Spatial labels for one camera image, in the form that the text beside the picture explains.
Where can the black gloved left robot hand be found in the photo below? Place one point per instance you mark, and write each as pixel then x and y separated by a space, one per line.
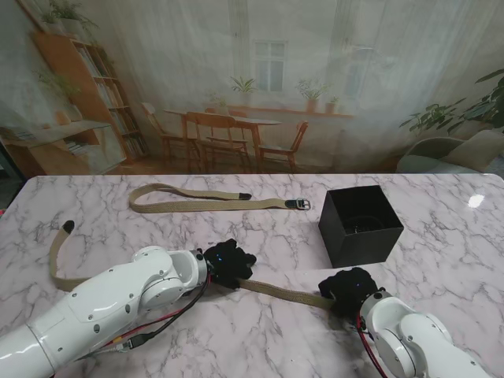
pixel 228 264

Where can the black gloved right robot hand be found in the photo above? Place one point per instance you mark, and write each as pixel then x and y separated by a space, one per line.
pixel 350 289

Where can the black square storage box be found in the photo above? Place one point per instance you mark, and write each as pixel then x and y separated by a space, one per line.
pixel 362 248

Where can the beige woven belt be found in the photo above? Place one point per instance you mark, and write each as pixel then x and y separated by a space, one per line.
pixel 283 293

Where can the black woven belt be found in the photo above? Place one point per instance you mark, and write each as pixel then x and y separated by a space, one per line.
pixel 362 225

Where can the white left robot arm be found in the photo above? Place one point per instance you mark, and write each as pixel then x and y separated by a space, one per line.
pixel 110 299

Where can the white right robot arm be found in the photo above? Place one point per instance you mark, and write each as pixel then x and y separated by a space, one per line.
pixel 413 338

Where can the beige woven belt looped end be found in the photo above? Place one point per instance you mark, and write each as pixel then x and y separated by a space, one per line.
pixel 236 205

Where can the printed room scene backdrop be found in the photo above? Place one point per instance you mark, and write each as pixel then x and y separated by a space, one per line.
pixel 252 59

